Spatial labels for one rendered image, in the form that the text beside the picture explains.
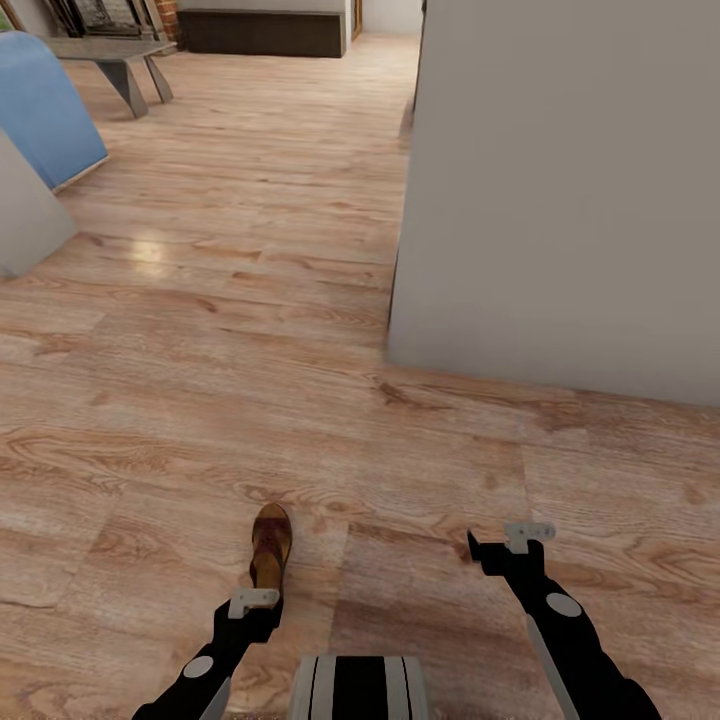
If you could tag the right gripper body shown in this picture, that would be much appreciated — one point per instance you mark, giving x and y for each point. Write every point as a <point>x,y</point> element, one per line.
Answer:
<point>498,561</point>

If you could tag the robot trunk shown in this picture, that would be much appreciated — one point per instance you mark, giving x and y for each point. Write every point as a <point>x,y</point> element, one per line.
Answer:
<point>360,688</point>

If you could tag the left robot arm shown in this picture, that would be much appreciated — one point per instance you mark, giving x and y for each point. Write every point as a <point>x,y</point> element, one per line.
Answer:
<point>203,690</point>

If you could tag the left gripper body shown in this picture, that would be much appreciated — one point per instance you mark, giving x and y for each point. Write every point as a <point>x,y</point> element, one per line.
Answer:
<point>253,628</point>

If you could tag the sandal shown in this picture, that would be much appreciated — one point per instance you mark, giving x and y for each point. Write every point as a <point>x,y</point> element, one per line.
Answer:
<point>272,542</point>

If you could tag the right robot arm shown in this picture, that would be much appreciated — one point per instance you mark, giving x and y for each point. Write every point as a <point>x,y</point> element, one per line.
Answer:
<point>586,682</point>

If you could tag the wood fireplace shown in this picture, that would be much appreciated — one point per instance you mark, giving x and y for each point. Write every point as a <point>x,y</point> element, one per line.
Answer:
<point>110,19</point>

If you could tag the sofa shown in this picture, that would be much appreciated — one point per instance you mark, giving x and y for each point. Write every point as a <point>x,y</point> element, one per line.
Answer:
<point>43,115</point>

